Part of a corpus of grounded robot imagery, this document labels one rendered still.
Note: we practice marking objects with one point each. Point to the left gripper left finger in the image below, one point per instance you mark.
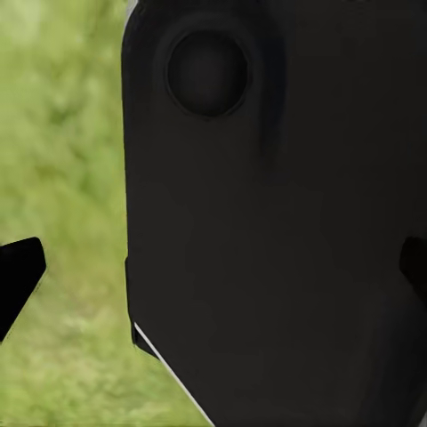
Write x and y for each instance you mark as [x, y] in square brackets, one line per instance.
[22, 264]

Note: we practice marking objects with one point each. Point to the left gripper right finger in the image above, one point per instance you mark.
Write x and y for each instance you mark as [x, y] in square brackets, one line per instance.
[413, 264]

